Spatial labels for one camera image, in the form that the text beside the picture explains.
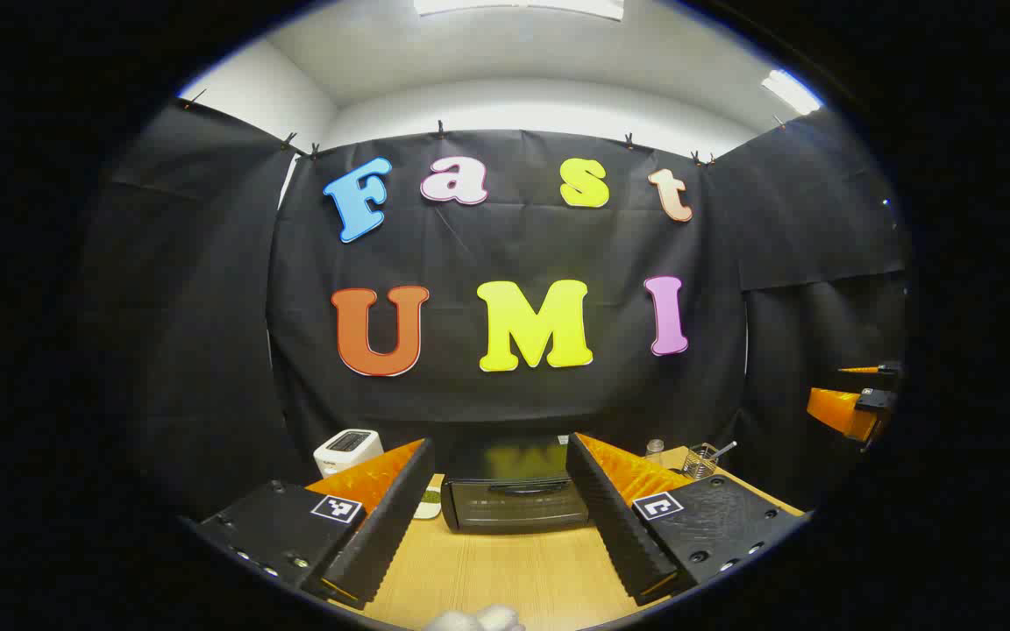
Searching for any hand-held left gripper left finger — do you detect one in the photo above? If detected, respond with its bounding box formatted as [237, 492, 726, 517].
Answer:
[194, 438, 436, 612]

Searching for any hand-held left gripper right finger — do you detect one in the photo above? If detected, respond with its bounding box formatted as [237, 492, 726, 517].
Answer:
[565, 432, 808, 607]

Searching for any black electric oven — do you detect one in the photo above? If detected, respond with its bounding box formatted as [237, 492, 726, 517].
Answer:
[440, 436, 591, 535]

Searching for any white toaster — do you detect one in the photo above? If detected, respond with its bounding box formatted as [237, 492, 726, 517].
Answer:
[313, 429, 385, 479]

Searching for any clear square holder cup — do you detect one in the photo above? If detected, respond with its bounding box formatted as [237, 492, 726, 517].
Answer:
[682, 443, 722, 480]

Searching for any ceiling light panel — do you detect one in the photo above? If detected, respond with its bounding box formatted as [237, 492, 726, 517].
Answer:
[413, 0, 627, 22]
[761, 70, 823, 116]

